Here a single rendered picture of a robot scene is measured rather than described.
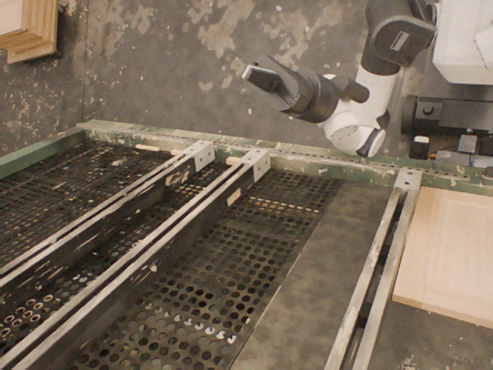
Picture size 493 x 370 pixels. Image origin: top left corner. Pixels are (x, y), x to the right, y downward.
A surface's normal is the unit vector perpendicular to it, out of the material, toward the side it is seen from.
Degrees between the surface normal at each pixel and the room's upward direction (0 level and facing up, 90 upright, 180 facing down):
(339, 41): 0
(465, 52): 23
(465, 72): 68
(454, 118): 0
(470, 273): 58
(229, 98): 0
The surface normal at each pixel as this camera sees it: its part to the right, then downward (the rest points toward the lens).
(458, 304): -0.07, -0.88
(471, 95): -0.43, -0.07
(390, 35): -0.12, 0.74
